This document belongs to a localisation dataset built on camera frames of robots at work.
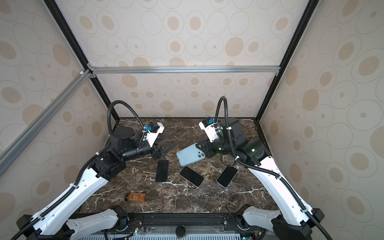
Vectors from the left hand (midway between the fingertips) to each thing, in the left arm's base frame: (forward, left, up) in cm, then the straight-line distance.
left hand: (174, 140), depth 60 cm
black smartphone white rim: (0, -28, -38) cm, 47 cm away
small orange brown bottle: (-14, +23, -32) cm, 42 cm away
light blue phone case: (-2, -6, -8) cm, 11 cm away
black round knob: (-29, -2, -26) cm, 39 cm away
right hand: (0, -10, -4) cm, 11 cm away
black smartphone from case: (+3, +12, -38) cm, 40 cm away
